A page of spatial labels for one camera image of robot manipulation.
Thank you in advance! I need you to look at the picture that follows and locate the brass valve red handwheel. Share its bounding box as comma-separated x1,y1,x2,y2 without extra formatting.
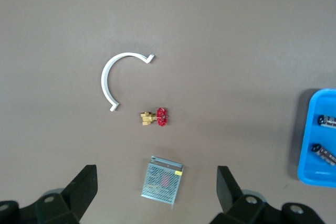
140,107,171,127

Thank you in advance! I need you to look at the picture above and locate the metal mesh power supply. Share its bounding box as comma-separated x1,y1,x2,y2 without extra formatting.
141,155,184,206

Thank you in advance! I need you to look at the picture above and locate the white curved pipe clamp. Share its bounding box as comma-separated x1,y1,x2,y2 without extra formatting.
101,52,155,112

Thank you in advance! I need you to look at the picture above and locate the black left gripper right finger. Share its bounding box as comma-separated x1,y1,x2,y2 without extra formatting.
212,166,322,224

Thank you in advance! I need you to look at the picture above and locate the brown table mat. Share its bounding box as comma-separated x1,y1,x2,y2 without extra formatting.
0,0,336,224

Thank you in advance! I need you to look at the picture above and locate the blue plastic tray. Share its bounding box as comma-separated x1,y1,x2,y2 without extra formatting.
297,89,336,188

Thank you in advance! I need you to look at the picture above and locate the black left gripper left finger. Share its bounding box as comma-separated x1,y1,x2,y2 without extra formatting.
0,165,98,224

